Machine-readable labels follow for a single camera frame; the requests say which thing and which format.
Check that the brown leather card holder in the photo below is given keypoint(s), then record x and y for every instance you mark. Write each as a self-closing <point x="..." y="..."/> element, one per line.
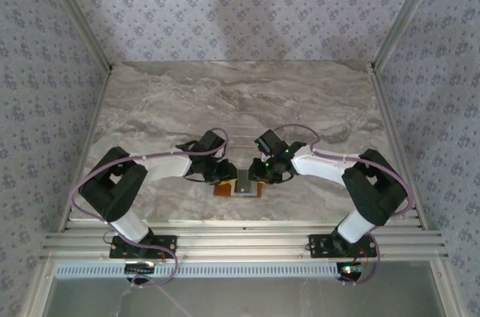
<point x="225" y="192"/>

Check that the transparent plastic card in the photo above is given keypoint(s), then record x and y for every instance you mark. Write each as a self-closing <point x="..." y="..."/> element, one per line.
<point x="243" y="137"/>

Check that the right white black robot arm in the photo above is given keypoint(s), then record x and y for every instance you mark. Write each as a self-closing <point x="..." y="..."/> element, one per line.
<point x="318" y="167"/>

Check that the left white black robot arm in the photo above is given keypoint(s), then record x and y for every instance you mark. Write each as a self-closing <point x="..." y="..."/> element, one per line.
<point x="168" y="167"/>

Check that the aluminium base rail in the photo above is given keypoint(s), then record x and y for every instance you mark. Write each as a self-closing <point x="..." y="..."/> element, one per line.
<point x="243" y="242"/>

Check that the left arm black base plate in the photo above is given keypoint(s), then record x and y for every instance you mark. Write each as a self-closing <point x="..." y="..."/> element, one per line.
<point x="167" y="244"/>

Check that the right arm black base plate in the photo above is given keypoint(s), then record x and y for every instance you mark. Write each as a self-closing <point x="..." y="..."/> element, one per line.
<point x="317" y="246"/>

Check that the aluminium side rail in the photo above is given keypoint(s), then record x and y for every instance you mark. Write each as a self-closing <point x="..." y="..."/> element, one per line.
<point x="392" y="126"/>
<point x="91" y="126"/>

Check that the aluminium corner post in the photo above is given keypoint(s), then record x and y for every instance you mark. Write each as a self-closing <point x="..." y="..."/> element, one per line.
<point x="85" y="21"/>
<point x="399" y="21"/>

